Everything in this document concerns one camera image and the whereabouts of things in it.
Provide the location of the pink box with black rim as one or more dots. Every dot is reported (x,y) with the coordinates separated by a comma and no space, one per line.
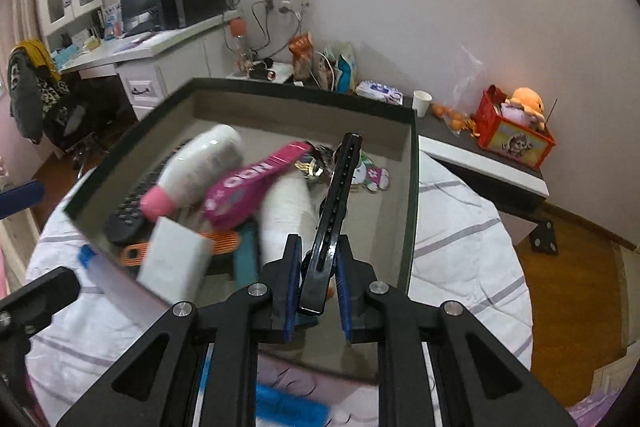
(300,127)

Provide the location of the orange comb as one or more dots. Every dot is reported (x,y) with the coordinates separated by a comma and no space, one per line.
(225,241)

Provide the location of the clear plastic bag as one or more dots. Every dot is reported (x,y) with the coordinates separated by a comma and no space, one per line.
(470,77)

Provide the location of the tissue pack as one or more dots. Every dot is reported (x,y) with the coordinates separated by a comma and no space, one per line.
(380,92)

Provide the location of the orange bottle lamp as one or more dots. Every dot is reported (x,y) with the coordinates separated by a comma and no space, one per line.
(238,32)

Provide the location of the pile of small oranges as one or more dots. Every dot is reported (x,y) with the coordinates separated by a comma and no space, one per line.
(455,119)

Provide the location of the red printed storage box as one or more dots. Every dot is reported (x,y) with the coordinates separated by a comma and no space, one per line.
(515,142)

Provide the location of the white thermos with pink cap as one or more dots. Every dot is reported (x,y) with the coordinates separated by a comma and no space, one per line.
(200,162)

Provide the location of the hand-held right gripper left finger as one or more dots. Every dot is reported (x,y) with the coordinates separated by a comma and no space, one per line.
(295,287)

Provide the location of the white paper cup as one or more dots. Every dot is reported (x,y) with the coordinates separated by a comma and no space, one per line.
(422,103)

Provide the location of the dark low bench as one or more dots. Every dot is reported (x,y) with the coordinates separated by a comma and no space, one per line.
(490,179)

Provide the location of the key bunch with cat charm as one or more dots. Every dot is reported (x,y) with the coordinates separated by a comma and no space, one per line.
(372,177)

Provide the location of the blue highlighter marker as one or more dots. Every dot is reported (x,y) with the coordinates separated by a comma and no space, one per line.
(285,404)

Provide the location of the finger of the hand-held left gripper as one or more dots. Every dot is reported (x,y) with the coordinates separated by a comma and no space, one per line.
(40,294)
(20,199)

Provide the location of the black hair clip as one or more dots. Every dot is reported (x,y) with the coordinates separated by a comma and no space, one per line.
(335,207)

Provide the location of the white wall outlet strip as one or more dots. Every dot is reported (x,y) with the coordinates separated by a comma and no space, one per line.
(290,2)

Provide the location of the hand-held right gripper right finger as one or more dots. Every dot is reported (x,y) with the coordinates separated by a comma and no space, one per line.
(345,302)

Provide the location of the white desk with drawers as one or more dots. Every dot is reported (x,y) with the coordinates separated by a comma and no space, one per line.
(175,62)

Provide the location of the white printed quilt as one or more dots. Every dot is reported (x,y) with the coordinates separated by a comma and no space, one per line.
(460,257)

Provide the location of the orange snack bag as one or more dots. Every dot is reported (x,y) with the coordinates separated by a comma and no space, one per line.
(302,54)

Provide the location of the chair draped with clothes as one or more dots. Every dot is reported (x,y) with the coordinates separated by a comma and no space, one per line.
(45,102)

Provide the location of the orange plush toy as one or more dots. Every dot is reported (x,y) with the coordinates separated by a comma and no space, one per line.
(527,104)

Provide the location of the blue white snack bag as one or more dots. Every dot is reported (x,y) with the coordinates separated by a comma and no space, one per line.
(347,74)

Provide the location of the white roll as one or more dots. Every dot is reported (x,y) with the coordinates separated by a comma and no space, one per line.
(285,217)

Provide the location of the black remote control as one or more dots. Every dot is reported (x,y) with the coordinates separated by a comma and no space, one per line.
(125,217)

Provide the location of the clear bottle with blue cap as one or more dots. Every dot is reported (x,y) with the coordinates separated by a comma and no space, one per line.
(115,282)

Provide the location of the blue white package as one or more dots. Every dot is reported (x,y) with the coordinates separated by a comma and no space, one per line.
(112,22)

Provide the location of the white charger block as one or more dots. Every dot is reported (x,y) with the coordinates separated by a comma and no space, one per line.
(172,257)

